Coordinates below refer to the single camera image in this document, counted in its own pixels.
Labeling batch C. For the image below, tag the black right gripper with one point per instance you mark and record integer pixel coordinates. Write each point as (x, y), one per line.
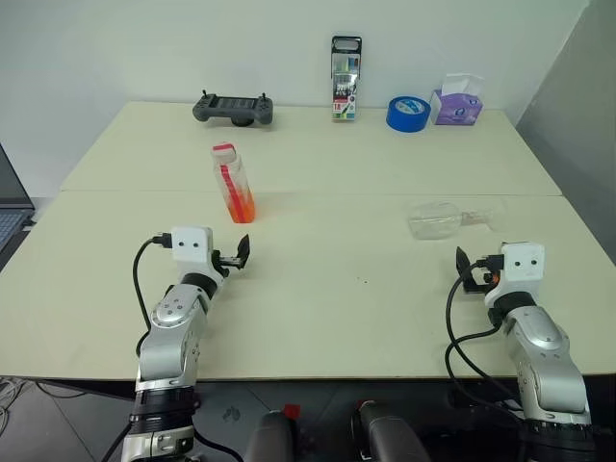
(476, 285)

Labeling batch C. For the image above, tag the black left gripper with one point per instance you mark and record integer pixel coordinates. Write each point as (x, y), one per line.
(225, 263)

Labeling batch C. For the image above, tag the orange red plastic bottle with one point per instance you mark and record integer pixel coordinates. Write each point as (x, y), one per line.
(238, 197)

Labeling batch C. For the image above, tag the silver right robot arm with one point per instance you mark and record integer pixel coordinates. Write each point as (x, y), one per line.
(544, 356)

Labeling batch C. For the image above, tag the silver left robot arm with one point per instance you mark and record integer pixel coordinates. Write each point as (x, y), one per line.
(168, 337)

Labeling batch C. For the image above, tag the grey game controller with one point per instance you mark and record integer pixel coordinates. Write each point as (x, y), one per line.
(231, 107)

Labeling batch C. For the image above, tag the purple tissue box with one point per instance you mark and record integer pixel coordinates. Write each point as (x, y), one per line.
(454, 108)

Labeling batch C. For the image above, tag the blue tape roll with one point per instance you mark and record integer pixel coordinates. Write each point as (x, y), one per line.
(406, 118)

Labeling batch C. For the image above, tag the small red object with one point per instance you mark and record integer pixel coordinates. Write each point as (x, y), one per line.
(291, 411)

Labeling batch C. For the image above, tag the dark rounded shape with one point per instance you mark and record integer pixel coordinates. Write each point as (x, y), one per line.
(272, 440)
(390, 438)

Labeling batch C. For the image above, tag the marker pen pack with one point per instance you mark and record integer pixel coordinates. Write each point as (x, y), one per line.
(345, 82)

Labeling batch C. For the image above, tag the grey laptop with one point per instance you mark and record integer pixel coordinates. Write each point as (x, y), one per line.
(12, 207)

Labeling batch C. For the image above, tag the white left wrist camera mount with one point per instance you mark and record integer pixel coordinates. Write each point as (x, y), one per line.
(192, 245)

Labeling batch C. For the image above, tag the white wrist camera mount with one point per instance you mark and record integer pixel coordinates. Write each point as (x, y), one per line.
(192, 245)
(522, 264)

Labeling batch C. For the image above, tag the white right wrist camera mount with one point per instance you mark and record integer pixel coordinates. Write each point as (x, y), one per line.
(522, 264)

